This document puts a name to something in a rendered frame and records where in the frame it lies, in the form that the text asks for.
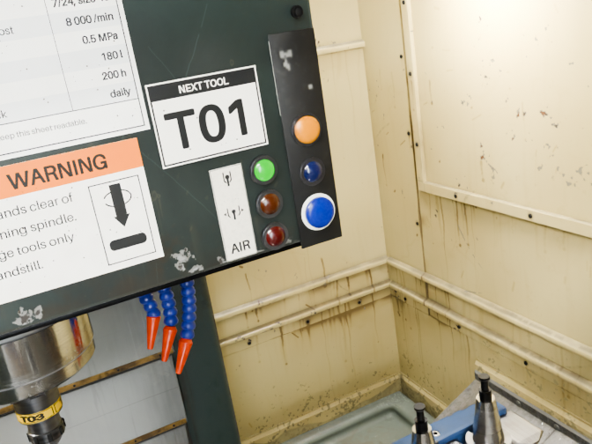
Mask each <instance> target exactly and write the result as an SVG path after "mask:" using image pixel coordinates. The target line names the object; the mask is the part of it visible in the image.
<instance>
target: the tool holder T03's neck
mask: <svg viewBox="0 0 592 444"><path fill-rule="evenodd" d="M59 397H60V393H59V390H58V388H57V389H56V390H54V391H53V392H52V393H50V394H49V395H47V396H45V394H42V395H40V396H36V397H34V398H32V399H30V401H31V402H30V403H25V404H13V407H14V410H15V412H16V413H17V414H19V415H31V414H34V413H37V412H40V411H44V410H46V409H47V408H49V407H50V406H52V405H53V404H54V403H56V401H57V400H58V399H59ZM61 409H62V408H61ZM61 409H60V410H61ZM57 413H59V411H58V412H57ZM57 413H56V414H57ZM56 414H55V415H56ZM55 415H54V416H55ZM54 416H52V417H54ZM52 417H50V418H48V419H45V420H43V421H41V422H38V423H34V424H22V423H20V422H19V423H20V424H22V425H25V426H31V425H37V424H39V423H42V422H45V421H47V420H49V419H51V418H52Z"/></svg>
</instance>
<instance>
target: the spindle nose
mask: <svg viewBox="0 0 592 444"><path fill-rule="evenodd" d="M94 351H95V343H94V339H93V326H92V324H91V320H90V317H89V314H88V313H87V314H82V315H80V316H77V317H74V318H70V319H68V320H65V321H62V322H58V323H54V324H51V325H48V326H46V327H43V328H39V329H35V330H32V331H29V332H26V333H23V334H20V335H17V336H15V337H10V338H6V339H4V340H1V341H0V405H6V404H10V403H16V402H20V401H23V400H26V399H28V398H31V397H34V396H37V395H40V394H42V393H44V392H47V391H49V390H51V389H53V388H55V387H57V386H58V385H60V384H62V383H64V382H65V381H67V380H68V379H69V378H71V377H72V376H74V375H75V374H76V373H78V372H79V371H80V370H81V369H82V368H83V367H84V366H85V365H86V364H87V362H88V361H89V360H90V358H91V357H92V355H93V353H94Z"/></svg>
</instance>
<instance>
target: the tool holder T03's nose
mask: <svg viewBox="0 0 592 444"><path fill-rule="evenodd" d="M65 426H66V424H65V421H64V418H62V417H60V413H57V414H56V415H55V416H54V417H52V418H51V419H49V420H47V421H45V422H42V423H39V424H37V425H27V429H28V430H27V434H26V435H27V438H28V440H29V442H31V443H32V444H58V443H59V441H60V439H61V438H62V436H63V433H64V431H65Z"/></svg>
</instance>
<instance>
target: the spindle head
mask: <svg viewBox="0 0 592 444"><path fill-rule="evenodd" d="M122 6H123V9H124V14H125V18H126V22H127V26H128V30H129V37H130V41H131V46H132V49H133V54H134V57H135V61H136V66H137V73H138V76H139V81H140V85H141V89H142V93H143V97H144V104H145V108H146V112H147V116H148V120H149V124H150V129H146V130H142V131H138V132H133V133H129V134H125V135H120V136H117V137H109V138H104V139H101V140H96V141H92V142H88V143H83V144H76V145H72V146H67V147H63V148H59V149H54V150H50V151H46V152H38V153H35V154H30V155H26V156H22V157H17V158H13V159H6V160H1V161H0V167H4V166H8V165H12V164H17V163H20V162H25V161H29V160H33V159H40V158H45V157H49V156H53V155H57V154H61V153H66V152H73V151H77V150H82V149H85V148H90V147H94V146H98V145H103V144H110V143H114V142H118V141H122V140H126V139H131V138H135V137H136V138H137V142H138V146H139V150H140V154H141V158H142V161H143V166H144V172H145V177H146V180H147V184H148V189H149V192H150V196H151V200H152V207H153V210H154V215H155V218H156V222H157V227H158V230H159V237H160V241H161V245H162V249H163V253H164V256H162V257H160V258H156V259H153V260H150V261H147V262H144V263H139V264H136V265H132V266H129V267H126V268H123V269H120V270H115V271H112V272H108V273H106V274H102V275H99V276H97V277H91V278H88V279H85V280H82V281H78V282H76V283H72V284H69V285H64V286H61V287H57V288H55V289H52V290H48V291H45V292H40V293H37V294H34V295H31V296H28V297H25V298H22V299H18V300H14V301H10V302H7V303H4V304H1V305H0V341H1V340H4V339H6V338H10V337H15V336H17V335H20V334H23V333H26V332H29V331H32V330H35V329H39V328H43V327H46V326H48V325H51V324H54V323H58V322H62V321H65V320H68V319H70V318H74V317H77V316H80V315H84V314H87V313H91V312H93V311H96V310H99V309H102V308H104V307H110V306H113V305H115V304H118V303H121V302H124V301H127V300H132V299H135V298H137V297H141V296H144V295H146V294H149V293H152V292H157V291H160V290H163V289H166V288H168V287H171V286H175V285H179V284H182V283H185V282H188V281H191V280H194V279H197V278H201V277H204V276H208V275H210V274H213V273H216V272H219V271H222V270H227V269H230V268H232V267H235V266H239V265H242V264H244V263H249V262H252V261H255V260H258V259H261V258H264V257H266V256H269V255H275V254H277V253H280V252H283V251H286V250H289V249H292V248H296V247H299V246H301V244H300V233H299V228H298V221H297V216H296V210H295V204H294V199H293V193H292V183H291V177H290V172H289V166H288V160H287V155H286V149H285V139H284V133H283V127H282V122H281V116H280V112H279V106H278V96H277V90H276V85H275V79H274V73H273V68H272V62H271V56H270V46H269V39H268V34H274V33H283V32H289V31H294V30H300V29H305V28H310V27H313V23H312V17H311V10H310V3H309V0H122ZM251 65H255V69H256V75H257V80H258V85H259V91H260V95H261V101H262V106H263V116H264V121H265V127H266V132H267V138H268V143H269V144H265V145H261V146H257V147H254V148H250V149H247V150H242V151H238V152H232V153H228V154H225V155H220V156H217V157H213V158H209V159H203V160H198V161H195V162H191V163H188V164H184V165H180V166H173V167H169V168H166V169H163V168H162V164H161V160H160V156H159V148H158V145H157V140H156V137H155V132H154V128H153V124H152V117H151V113H150V109H149V105H148V100H147V97H146V92H145V89H144V86H145V85H151V84H156V83H161V82H166V81H170V80H176V79H180V78H189V77H194V76H199V75H203V74H209V73H213V72H218V71H223V70H232V69H237V68H241V67H247V66H251ZM261 155H267V156H270V157H272V158H273V159H274V160H275V161H276V163H277V176H276V178H275V179H274V180H273V181H272V182H271V183H269V184H266V185H260V184H257V183H256V182H254V181H253V180H252V178H251V176H250V173H249V168H250V165H251V163H252V161H253V160H254V159H255V158H256V157H258V156H261ZM239 163H241V168H242V172H243V178H244V182H245V188H246V192H247V198H248V206H249V211H250V216H251V221H252V226H253V231H254V236H255V244H256V250H257V253H255V254H252V255H248V256H245V257H242V258H239V259H236V260H233V261H230V262H228V261H227V260H226V252H225V248H224V243H223V239H222V234H221V230H220V225H219V221H218V213H217V208H216V204H215V199H214V195H213V190H212V186H211V177H210V173H209V171H211V170H214V169H218V168H221V167H228V166H231V165H235V164H239ZM266 189H275V190H276V191H277V192H279V193H280V195H281V196H282V197H283V208H282V210H281V212H279V213H278V215H277V216H276V217H274V218H264V217H263V216H261V215H260V214H259V213H258V212H257V210H256V207H255V201H256V198H257V197H258V195H259V194H260V193H261V192H262V191H264V190H266ZM272 222H280V223H282V224H283V225H285V226H286V228H287V230H288V240H287V242H286V244H285V245H284V246H283V247H282V248H281V249H278V250H270V249H268V248H266V247H265V246H264V245H263V243H262V232H263V229H264V227H266V226H267V225H268V224H269V223H272Z"/></svg>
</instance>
